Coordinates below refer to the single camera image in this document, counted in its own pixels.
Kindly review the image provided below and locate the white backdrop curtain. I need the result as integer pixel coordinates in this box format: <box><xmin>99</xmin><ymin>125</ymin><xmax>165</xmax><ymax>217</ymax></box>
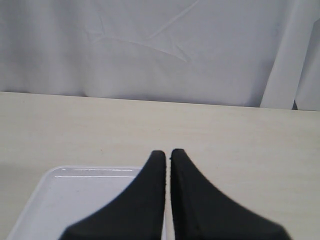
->
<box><xmin>0</xmin><ymin>0</ymin><xmax>320</xmax><ymax>111</ymax></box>

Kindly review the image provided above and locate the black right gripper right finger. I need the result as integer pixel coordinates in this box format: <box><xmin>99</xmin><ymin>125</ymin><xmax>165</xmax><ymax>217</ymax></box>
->
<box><xmin>170</xmin><ymin>148</ymin><xmax>291</xmax><ymax>240</ymax></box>

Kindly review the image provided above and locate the white rectangular tray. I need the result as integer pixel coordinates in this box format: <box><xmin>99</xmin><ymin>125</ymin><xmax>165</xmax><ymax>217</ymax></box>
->
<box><xmin>7</xmin><ymin>165</ymin><xmax>141</xmax><ymax>240</ymax></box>

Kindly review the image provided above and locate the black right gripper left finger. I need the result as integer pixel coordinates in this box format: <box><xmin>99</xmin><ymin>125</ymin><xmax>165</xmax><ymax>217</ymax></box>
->
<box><xmin>60</xmin><ymin>150</ymin><xmax>166</xmax><ymax>240</ymax></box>

